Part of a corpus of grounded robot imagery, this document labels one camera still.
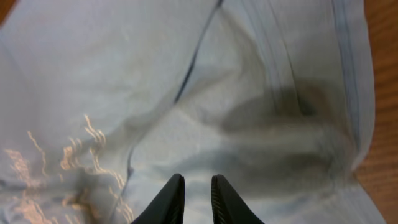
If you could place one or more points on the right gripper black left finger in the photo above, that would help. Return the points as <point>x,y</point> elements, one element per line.
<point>168,205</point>

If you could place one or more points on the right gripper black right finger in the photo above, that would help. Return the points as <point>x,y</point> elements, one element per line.
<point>227,206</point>

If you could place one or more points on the light blue t-shirt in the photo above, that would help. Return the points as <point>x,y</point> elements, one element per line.
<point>103,101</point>

